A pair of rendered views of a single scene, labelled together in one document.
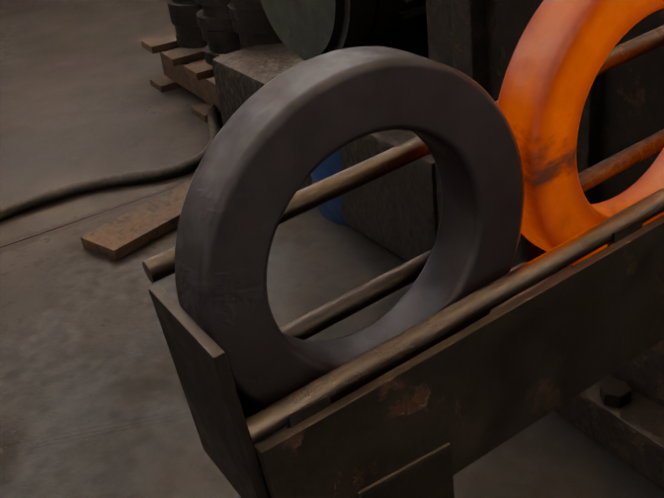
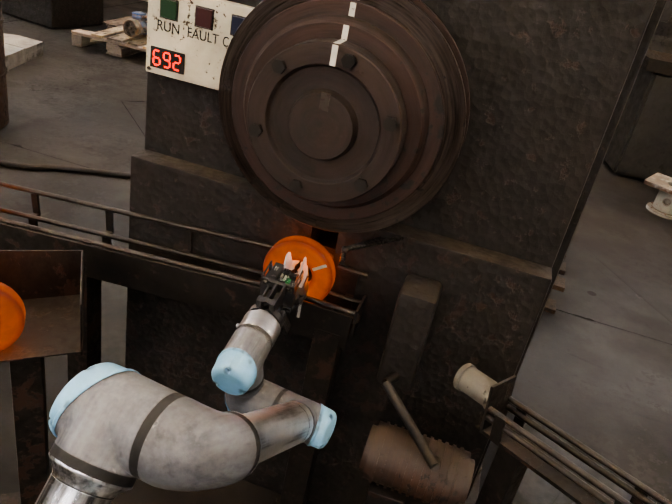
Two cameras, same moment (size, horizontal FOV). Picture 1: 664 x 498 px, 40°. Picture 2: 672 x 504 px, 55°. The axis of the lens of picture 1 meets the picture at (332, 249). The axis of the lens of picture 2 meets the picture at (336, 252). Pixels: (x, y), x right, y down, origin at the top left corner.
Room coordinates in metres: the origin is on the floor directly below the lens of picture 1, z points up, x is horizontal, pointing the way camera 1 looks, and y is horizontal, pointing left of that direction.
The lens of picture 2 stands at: (0.02, -1.77, 1.46)
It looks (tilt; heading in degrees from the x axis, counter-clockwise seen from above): 28 degrees down; 40
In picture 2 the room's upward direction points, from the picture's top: 12 degrees clockwise
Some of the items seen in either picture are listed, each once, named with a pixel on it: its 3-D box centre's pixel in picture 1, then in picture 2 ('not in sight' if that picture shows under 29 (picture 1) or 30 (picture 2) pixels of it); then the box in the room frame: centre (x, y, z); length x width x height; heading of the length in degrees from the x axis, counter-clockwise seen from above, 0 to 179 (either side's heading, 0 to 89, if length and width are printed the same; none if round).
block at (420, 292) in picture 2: not in sight; (409, 332); (1.03, -1.17, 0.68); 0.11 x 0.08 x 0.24; 29
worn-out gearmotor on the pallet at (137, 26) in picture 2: not in sight; (146, 24); (3.02, 3.30, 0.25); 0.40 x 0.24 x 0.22; 29
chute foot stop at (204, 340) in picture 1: (212, 407); not in sight; (0.35, 0.07, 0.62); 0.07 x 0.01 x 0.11; 29
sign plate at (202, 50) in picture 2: not in sight; (204, 42); (0.84, -0.62, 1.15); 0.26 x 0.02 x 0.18; 119
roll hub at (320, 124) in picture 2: not in sight; (324, 123); (0.82, -1.02, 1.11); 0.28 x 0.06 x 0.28; 119
